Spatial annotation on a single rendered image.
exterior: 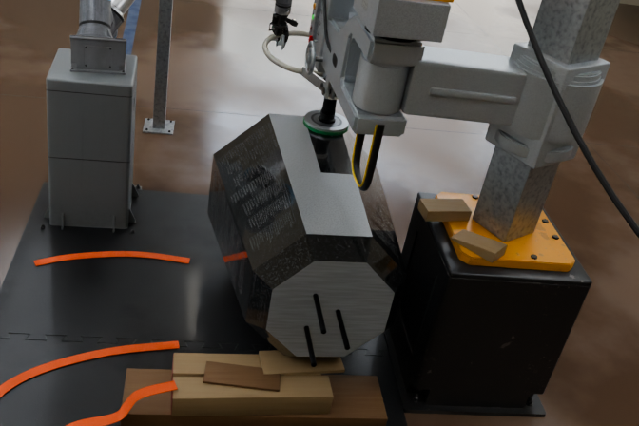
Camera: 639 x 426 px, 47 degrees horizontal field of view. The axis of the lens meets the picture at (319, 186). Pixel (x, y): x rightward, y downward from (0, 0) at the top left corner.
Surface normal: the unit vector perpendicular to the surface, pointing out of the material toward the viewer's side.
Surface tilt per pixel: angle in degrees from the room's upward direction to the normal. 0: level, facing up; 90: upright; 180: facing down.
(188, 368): 0
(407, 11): 90
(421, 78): 90
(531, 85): 90
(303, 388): 0
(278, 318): 90
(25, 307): 0
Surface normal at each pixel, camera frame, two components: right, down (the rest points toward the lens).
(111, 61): 0.22, 0.53
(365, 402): 0.16, -0.85
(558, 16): -0.80, 0.19
